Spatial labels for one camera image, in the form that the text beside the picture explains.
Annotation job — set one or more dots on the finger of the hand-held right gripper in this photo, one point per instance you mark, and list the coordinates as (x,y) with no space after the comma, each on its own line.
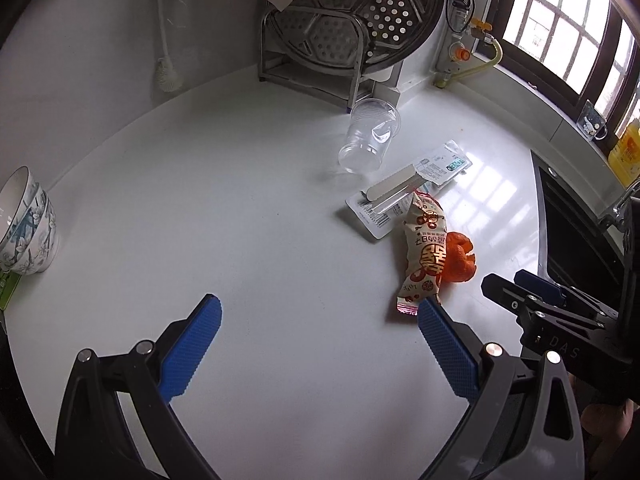
(505,292)
(542,287)

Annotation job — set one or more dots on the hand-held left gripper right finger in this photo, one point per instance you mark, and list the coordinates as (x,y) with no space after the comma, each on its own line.
(447,345)

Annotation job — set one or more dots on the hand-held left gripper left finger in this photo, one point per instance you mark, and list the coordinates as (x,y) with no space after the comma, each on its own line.
(192,345)

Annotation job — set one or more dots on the printed snack wrapper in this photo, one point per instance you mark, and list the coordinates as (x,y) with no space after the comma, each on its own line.
(425,245)

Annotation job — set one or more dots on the person's right hand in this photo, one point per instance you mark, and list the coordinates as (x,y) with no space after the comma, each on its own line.
(605,417)

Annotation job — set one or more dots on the orange peel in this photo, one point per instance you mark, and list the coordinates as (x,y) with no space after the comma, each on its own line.
(460,257)

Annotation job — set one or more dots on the black kitchen sink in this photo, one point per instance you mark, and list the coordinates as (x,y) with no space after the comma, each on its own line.
(570,230)

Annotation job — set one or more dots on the metal faucet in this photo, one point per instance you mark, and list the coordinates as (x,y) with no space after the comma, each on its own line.
(617,212)

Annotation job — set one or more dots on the flat white package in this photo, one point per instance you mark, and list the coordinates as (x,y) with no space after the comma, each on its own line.
(400,190)

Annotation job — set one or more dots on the yellow oil bottle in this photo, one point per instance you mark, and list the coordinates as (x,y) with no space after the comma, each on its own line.
(627,155)

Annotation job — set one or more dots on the glass mug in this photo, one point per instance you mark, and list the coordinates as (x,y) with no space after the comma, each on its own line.
(594,122)

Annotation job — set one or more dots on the white blue patterned bowl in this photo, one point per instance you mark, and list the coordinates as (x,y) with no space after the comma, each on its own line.
(20,205)
(37,250)

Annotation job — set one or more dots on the yellow green seasoning pouch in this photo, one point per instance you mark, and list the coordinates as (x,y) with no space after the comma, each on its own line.
(7,292)

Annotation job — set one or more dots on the clear plastic cup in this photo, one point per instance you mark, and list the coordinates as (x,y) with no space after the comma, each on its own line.
(370,135)

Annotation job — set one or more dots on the gas pipe with valve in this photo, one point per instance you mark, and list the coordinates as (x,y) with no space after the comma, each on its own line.
(465,52)

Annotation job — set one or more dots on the dark framed window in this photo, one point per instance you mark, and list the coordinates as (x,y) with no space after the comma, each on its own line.
(575,20)

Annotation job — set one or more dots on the white bottle brush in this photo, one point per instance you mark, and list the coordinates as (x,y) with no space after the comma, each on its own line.
(167,72)

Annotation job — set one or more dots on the metal dish rack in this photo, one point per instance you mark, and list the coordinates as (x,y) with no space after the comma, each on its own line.
(310,77)

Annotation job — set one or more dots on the perforated metal steamer tray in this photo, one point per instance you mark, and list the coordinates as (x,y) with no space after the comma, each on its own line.
(360,5)

